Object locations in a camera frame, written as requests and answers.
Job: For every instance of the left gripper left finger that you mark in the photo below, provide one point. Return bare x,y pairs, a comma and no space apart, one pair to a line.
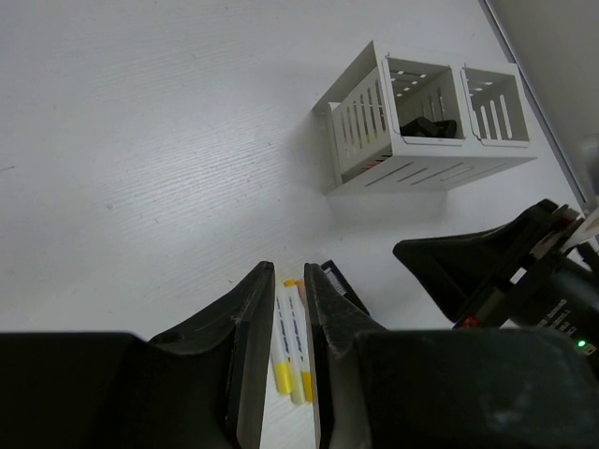
211,386

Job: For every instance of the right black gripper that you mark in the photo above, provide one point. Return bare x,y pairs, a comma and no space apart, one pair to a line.
527,272

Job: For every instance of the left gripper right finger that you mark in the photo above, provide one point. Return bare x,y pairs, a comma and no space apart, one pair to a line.
340,414

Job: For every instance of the white slotted desk organizer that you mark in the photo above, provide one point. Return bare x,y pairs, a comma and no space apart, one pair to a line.
404,120

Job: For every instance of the orange-yellow cap white pen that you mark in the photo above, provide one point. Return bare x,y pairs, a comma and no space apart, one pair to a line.
300,363

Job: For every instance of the yellow cap white pen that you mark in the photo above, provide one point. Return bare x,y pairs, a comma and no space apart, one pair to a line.
280,353

